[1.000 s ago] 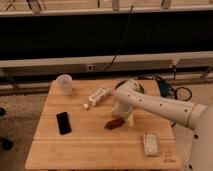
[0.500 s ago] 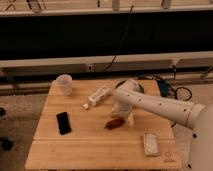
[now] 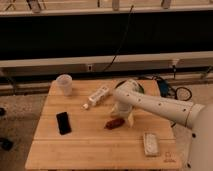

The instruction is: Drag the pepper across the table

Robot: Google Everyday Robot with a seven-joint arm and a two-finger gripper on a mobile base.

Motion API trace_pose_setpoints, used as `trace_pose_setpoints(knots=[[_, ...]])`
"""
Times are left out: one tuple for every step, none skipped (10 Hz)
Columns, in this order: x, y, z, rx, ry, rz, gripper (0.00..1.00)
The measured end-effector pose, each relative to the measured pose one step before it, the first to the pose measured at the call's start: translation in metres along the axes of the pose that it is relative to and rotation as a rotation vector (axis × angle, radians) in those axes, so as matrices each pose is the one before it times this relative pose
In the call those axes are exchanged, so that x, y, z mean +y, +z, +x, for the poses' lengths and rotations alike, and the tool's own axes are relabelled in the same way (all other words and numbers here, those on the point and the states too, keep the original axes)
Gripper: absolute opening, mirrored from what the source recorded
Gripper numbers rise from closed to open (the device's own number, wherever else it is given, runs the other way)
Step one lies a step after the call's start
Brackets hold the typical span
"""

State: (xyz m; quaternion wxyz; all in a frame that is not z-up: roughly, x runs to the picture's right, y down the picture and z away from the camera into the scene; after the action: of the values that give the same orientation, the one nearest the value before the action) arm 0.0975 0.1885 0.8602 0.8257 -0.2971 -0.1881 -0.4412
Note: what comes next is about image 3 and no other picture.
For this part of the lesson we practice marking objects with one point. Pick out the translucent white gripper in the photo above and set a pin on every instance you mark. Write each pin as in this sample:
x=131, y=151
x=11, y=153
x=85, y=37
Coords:
x=130, y=120

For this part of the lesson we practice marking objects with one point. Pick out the dark red pepper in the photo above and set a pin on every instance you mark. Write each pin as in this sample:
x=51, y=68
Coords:
x=115, y=123

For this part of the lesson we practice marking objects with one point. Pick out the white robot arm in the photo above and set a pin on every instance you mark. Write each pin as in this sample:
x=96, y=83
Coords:
x=197, y=117

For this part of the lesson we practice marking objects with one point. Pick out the white rectangular sponge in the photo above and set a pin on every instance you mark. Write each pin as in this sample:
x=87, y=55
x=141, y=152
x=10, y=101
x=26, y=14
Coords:
x=151, y=147

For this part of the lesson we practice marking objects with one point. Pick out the clear plastic bottle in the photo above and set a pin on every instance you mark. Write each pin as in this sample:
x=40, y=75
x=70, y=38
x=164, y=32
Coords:
x=96, y=97

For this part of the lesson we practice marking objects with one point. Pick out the blue box on floor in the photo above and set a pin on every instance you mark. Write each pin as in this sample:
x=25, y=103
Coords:
x=164, y=88

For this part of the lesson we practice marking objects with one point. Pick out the black smartphone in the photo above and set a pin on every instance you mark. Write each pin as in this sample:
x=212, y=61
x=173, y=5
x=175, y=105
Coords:
x=63, y=123

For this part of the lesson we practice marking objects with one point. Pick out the clear plastic cup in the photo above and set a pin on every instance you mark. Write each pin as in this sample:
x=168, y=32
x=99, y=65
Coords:
x=64, y=82

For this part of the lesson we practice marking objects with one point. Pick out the black object on floor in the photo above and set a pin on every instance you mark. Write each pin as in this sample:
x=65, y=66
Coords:
x=6, y=144

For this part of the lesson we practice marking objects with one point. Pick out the white wall outlet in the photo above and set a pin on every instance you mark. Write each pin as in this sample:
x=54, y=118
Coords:
x=90, y=68

